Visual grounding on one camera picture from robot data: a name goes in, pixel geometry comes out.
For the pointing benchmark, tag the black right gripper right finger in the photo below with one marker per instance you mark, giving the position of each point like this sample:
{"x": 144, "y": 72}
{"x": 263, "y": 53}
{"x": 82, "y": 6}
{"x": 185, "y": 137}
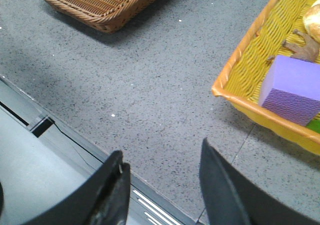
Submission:
{"x": 231, "y": 199}

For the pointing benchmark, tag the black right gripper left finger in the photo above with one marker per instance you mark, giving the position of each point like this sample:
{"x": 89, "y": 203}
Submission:
{"x": 102, "y": 200}

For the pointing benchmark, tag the orange toy carrot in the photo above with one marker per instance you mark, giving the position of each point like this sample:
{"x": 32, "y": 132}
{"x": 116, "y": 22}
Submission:
{"x": 314, "y": 125}

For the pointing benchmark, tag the purple foam cube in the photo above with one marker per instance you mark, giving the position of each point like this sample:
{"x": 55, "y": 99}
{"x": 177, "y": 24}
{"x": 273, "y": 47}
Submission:
{"x": 291, "y": 89}

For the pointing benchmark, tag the brown wicker basket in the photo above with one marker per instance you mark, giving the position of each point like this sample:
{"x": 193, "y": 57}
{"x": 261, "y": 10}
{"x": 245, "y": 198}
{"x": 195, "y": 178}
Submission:
{"x": 107, "y": 16}

